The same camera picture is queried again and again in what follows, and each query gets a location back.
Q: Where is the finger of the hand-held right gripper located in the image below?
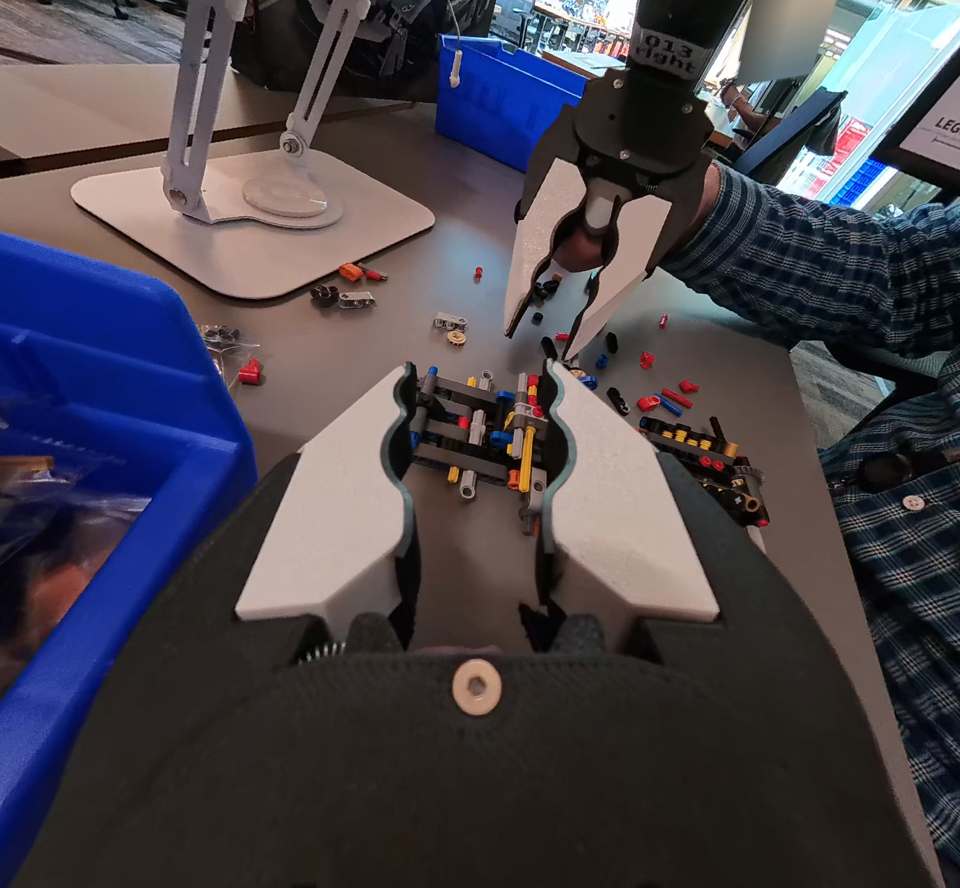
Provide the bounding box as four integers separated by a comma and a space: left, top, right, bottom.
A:
502, 155, 592, 339
561, 194, 674, 364

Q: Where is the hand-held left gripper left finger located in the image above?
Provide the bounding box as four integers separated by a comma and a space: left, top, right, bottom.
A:
234, 361, 423, 650

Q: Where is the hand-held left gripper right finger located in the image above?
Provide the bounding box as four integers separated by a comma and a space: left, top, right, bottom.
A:
534, 361, 721, 637

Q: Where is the lego vehicle chassis model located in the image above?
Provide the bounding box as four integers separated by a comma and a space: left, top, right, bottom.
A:
411, 361, 771, 540

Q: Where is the person's right forearm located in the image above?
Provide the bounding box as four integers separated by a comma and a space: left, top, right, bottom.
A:
660, 160, 960, 360

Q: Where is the another person's forearm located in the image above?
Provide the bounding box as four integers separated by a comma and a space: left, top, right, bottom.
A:
720, 81, 774, 146

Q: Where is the pile of bagged lego parts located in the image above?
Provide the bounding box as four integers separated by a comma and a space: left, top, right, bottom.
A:
0, 393, 155, 686

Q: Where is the person's right hand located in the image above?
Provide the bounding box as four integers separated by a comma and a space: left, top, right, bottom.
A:
556, 220, 615, 274

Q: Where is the plain blue plastic bin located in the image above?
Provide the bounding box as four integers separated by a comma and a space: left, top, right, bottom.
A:
436, 34, 588, 175

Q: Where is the clear plastic parts bag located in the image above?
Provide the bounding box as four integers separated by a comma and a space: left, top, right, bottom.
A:
196, 321, 262, 379

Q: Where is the white folding stand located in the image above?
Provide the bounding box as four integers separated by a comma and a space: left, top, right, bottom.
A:
71, 0, 436, 300

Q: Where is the black backpack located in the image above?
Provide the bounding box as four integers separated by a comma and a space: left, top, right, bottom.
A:
232, 0, 502, 92

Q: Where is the blue bin with white tag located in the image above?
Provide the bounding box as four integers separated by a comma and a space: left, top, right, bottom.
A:
0, 231, 260, 840

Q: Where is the framed white sign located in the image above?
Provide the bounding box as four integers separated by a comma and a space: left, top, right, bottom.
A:
873, 59, 960, 172

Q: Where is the person's plaid shirt torso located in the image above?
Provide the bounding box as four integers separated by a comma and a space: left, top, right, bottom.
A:
817, 378, 960, 874

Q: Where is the white cable plug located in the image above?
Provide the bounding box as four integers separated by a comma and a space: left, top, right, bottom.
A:
427, 0, 462, 86

